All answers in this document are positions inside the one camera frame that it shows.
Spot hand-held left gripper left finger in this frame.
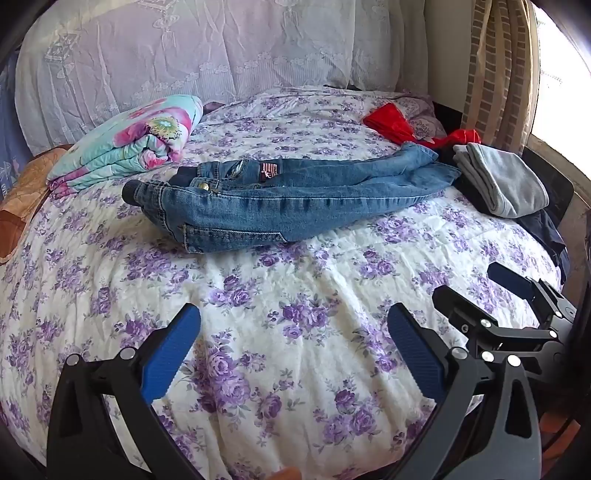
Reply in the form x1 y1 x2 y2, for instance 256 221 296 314
46 302 204 480

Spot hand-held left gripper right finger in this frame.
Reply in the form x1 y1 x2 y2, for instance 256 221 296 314
387 302 543 480

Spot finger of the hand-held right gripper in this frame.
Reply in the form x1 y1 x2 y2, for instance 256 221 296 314
488 261 576 325
433 285 560 357

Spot blue denim pants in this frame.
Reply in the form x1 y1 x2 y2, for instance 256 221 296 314
122 142 462 254

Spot dark navy garment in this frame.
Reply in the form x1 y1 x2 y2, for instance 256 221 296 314
512 210 571 282

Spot folded grey garment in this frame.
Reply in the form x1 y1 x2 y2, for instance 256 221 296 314
452 142 550 219

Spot black garment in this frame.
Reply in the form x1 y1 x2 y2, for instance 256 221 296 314
434 148 490 213

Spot purple floral bedspread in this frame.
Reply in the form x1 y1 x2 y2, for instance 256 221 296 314
0 87 566 480

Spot red garment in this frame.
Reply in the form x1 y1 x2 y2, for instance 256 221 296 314
362 102 483 151

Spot window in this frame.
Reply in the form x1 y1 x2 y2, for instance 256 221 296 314
531 9 591 153

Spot brick pattern curtain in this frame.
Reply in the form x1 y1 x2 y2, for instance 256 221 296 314
462 0 539 148

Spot orange pillow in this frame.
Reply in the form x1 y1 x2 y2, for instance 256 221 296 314
0 145 70 264

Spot folded turquoise floral blanket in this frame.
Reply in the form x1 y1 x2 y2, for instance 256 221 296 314
48 95 205 199

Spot blue patterned cloth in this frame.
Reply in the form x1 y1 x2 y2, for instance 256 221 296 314
0 60 33 199

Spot white lace cover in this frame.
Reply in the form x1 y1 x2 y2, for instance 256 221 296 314
14 0 430 158

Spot black bed frame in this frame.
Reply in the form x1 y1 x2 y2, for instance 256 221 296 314
522 148 575 222

